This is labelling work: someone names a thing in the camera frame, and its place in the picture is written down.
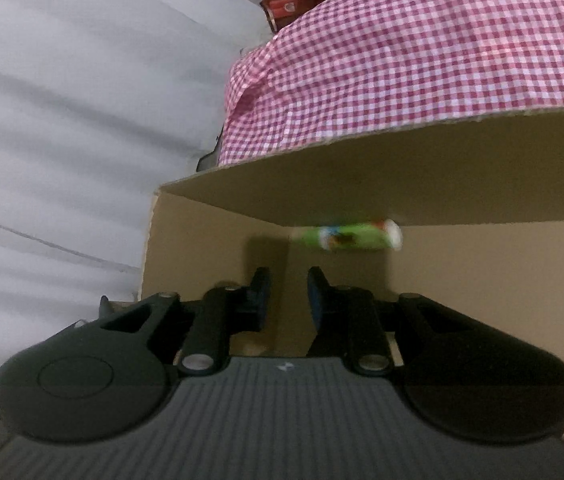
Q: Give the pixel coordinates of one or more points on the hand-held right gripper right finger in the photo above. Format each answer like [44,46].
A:
[316,301]

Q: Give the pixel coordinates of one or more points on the cardboard box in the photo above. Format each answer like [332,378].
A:
[411,170]

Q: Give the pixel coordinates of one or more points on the green cylindrical tube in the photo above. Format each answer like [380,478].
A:
[346,236]

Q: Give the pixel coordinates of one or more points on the pink checkered cloth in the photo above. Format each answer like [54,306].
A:
[411,60]

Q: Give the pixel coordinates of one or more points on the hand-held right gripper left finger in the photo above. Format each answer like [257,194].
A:
[261,297]

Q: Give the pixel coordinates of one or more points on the red packet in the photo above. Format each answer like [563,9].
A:
[289,7]

